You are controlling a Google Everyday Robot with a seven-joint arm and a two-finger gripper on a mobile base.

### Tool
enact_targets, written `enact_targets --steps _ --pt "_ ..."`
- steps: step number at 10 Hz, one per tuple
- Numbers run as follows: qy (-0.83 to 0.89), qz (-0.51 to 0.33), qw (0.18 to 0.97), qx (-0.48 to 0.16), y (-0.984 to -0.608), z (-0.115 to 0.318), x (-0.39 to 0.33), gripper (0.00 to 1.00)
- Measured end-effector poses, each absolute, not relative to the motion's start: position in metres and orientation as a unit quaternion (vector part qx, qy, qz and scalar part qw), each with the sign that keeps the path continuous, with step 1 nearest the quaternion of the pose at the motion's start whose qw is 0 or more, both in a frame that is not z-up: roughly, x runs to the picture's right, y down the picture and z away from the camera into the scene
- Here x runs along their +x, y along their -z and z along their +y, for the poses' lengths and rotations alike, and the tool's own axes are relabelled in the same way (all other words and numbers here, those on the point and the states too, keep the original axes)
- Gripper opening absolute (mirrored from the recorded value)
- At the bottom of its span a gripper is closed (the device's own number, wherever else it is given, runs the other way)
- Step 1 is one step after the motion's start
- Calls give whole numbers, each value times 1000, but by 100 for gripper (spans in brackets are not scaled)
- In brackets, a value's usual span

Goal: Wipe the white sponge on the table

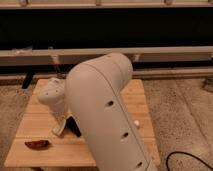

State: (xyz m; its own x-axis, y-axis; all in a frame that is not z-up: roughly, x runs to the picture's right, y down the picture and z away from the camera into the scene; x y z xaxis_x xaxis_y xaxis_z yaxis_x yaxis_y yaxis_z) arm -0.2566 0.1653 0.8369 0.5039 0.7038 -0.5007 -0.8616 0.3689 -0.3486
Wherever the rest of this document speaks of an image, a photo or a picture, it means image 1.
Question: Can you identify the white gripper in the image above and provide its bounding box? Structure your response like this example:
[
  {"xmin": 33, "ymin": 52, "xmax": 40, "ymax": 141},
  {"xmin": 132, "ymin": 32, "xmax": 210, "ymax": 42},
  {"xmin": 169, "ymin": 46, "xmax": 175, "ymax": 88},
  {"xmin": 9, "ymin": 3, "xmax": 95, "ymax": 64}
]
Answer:
[{"xmin": 37, "ymin": 77, "xmax": 81, "ymax": 137}]

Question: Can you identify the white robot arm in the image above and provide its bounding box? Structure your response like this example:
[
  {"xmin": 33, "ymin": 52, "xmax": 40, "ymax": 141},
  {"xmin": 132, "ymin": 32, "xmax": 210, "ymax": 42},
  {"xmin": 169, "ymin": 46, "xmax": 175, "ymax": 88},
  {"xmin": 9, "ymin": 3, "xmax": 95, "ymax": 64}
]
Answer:
[{"xmin": 38, "ymin": 53, "xmax": 157, "ymax": 171}]

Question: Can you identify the white sponge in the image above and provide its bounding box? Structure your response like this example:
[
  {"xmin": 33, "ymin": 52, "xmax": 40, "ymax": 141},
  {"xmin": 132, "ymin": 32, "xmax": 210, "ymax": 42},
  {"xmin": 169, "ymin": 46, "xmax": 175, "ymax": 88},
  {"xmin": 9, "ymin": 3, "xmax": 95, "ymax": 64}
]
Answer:
[{"xmin": 134, "ymin": 120, "xmax": 140, "ymax": 126}]

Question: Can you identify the dark red brown object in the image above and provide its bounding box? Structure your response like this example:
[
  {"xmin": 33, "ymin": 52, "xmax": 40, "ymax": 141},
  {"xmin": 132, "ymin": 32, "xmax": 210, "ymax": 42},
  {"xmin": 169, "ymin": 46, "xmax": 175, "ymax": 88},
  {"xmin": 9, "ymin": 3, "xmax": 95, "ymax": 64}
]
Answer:
[{"xmin": 25, "ymin": 140, "xmax": 50, "ymax": 150}]

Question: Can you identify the long metal rail shelf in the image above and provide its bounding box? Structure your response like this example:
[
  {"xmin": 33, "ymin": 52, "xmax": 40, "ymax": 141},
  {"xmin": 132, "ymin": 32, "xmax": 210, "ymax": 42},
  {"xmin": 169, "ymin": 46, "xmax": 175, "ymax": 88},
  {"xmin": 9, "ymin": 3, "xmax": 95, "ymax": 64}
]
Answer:
[{"xmin": 0, "ymin": 46, "xmax": 213, "ymax": 75}]

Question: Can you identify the black cable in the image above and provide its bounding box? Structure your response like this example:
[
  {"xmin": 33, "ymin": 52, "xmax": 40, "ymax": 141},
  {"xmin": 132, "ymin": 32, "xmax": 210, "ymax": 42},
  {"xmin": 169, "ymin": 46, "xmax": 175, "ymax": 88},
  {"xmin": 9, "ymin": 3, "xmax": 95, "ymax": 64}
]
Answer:
[{"xmin": 165, "ymin": 151, "xmax": 213, "ymax": 171}]

